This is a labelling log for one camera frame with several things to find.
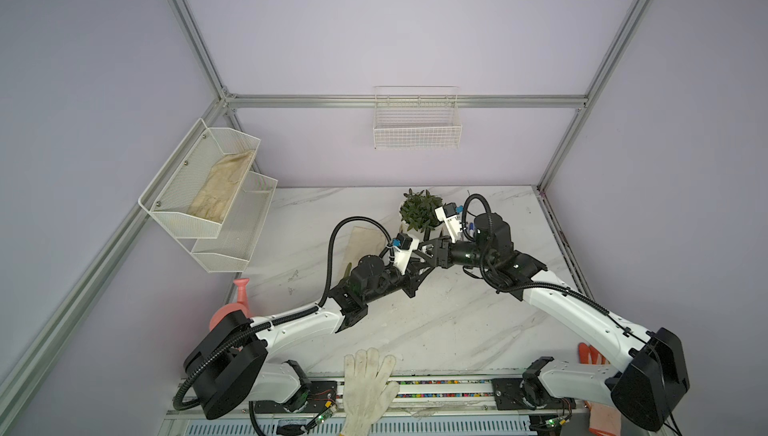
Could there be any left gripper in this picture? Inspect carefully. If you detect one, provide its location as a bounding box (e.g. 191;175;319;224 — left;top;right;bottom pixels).
364;257;432;304

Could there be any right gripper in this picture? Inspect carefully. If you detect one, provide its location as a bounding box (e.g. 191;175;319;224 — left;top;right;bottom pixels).
414;232;492;271

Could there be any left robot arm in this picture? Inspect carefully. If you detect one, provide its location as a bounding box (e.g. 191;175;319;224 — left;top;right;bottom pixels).
172;254;434;420

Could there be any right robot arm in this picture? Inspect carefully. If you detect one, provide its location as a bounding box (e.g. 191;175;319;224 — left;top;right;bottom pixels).
420;203;690;431

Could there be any potted green plant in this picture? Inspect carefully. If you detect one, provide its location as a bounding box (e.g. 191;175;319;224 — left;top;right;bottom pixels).
399;188;443;239

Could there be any white work glove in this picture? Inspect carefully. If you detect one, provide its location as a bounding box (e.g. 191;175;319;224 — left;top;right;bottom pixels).
340;348;400;436

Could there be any lower white mesh shelf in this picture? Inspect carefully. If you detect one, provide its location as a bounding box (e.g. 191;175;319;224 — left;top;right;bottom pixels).
191;171;278;273

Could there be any white mesh shelf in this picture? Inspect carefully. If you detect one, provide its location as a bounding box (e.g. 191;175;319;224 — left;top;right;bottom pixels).
191;171;278;273
138;119;260;239

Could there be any orange white glove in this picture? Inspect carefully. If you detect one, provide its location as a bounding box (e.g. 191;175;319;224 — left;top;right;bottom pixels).
577;342;622;436

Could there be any upper white mesh shelf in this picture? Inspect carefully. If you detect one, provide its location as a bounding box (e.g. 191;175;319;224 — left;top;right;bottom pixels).
138;119;260;239

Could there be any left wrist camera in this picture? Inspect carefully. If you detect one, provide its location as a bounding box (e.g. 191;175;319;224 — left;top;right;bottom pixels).
392;232;421;274

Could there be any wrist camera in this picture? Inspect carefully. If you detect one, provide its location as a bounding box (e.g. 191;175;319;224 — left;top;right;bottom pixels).
435;202;464;243
392;232;421;274

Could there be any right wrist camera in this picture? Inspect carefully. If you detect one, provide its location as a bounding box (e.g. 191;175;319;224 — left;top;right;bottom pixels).
435;202;464;243

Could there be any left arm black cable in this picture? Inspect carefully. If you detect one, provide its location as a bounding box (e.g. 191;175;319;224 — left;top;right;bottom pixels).
317;215;394;308

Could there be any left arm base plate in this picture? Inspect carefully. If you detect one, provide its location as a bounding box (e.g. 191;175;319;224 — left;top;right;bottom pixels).
254;380;338;415

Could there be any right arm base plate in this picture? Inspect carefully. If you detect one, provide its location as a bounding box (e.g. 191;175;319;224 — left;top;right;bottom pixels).
491;377;574;412

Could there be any white wire basket back wall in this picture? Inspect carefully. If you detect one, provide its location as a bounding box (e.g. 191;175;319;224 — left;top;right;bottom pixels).
373;86;463;150

